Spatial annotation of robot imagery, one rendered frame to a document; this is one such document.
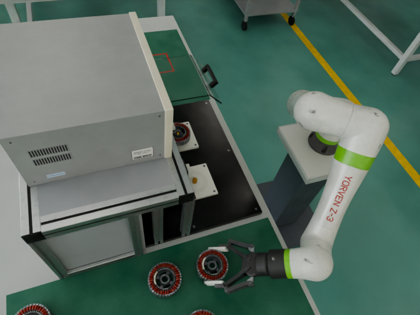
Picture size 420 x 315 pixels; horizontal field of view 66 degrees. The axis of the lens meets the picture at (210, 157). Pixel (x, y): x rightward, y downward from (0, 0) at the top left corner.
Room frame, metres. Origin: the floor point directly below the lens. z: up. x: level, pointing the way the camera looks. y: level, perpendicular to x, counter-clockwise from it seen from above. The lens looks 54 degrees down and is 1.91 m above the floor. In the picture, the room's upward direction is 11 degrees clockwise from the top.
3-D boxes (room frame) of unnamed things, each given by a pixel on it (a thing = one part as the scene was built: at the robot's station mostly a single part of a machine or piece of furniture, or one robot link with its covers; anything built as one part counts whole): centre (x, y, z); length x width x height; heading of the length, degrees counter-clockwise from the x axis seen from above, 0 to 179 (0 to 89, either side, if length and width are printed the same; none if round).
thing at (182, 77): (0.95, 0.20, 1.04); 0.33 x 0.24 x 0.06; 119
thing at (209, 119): (0.79, 0.11, 0.76); 0.64 x 0.47 x 0.02; 29
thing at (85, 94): (0.65, 0.39, 1.22); 0.44 x 0.39 x 0.20; 29
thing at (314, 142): (1.08, -0.56, 0.80); 0.26 x 0.15 x 0.06; 127
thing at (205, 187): (0.69, 0.04, 0.78); 0.15 x 0.15 x 0.01; 29
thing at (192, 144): (0.90, 0.16, 0.78); 0.15 x 0.15 x 0.01; 29
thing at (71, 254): (0.32, 0.29, 0.91); 0.28 x 0.03 x 0.32; 119
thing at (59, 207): (0.64, 0.38, 1.09); 0.68 x 0.44 x 0.05; 29
